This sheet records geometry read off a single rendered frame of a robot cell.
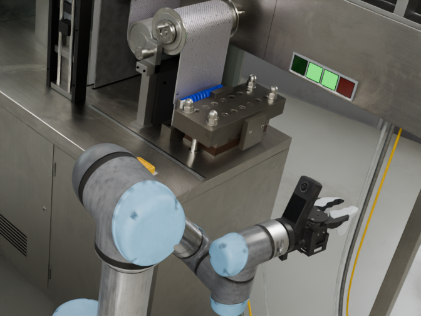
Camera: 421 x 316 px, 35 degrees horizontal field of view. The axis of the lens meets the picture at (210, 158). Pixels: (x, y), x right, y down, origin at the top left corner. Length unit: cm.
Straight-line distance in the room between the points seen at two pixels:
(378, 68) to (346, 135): 237
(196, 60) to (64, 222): 74
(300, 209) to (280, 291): 174
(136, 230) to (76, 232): 139
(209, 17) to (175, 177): 52
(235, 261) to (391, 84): 99
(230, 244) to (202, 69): 105
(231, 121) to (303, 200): 81
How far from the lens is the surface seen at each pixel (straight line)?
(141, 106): 221
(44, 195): 244
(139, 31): 221
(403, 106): 206
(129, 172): 102
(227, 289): 132
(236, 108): 218
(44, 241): 256
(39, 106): 232
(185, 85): 217
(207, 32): 214
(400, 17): 202
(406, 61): 203
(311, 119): 450
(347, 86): 213
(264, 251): 129
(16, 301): 286
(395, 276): 251
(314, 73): 218
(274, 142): 231
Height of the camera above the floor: 204
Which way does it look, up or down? 32 degrees down
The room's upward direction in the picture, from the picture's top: 11 degrees clockwise
